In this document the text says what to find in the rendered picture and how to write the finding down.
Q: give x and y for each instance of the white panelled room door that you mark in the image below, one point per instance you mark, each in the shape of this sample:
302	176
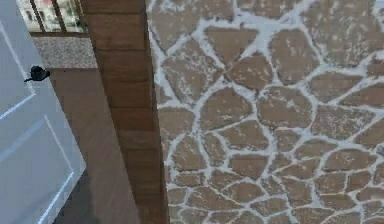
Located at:
30	140

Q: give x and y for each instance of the window with dark bars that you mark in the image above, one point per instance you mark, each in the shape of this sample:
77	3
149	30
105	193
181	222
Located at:
50	15

